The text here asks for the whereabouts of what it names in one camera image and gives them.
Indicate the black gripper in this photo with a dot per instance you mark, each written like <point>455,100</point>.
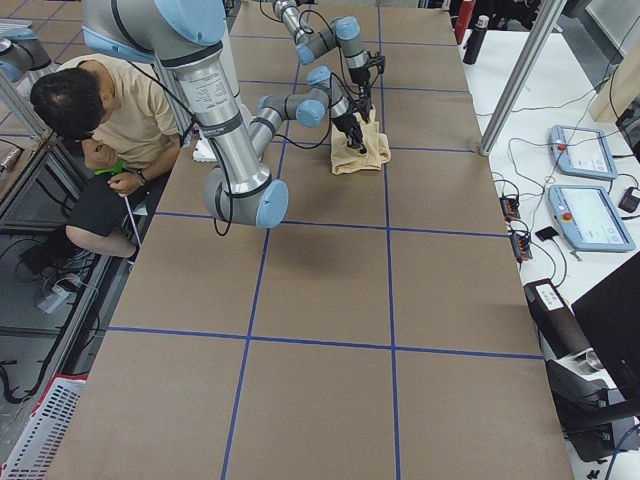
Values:
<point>345,124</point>
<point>361,89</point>

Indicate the cream long sleeve shirt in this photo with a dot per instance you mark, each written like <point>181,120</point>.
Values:
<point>345,160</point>

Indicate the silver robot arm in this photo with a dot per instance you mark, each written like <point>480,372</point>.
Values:
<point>186,37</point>
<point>343,33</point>

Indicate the black water bottle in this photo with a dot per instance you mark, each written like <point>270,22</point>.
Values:
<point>475,40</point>

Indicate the red bottle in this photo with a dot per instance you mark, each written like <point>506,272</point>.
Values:
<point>465,14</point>

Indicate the brown paper table cover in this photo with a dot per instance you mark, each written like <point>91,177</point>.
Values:
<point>379,332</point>

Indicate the upper teach pendant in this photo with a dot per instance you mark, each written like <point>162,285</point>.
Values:
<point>582,152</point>

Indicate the teach pendant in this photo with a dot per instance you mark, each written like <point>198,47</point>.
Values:
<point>588,219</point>
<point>582,152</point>

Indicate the seated person in beige shirt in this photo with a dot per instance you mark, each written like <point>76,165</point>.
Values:
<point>116,112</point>

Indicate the lower teach pendant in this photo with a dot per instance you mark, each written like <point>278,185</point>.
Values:
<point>588,219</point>

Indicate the black monitor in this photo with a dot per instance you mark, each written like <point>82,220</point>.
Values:
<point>608,315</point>

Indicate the white plastic basket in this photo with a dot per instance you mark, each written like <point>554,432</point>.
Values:
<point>48,423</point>

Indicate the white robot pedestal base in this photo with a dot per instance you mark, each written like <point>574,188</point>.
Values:
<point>203,151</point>

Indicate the aluminium frame post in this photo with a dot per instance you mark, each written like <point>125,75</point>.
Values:
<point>543,26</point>

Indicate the green handled tool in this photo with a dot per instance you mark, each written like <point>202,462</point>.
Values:
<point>116,169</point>

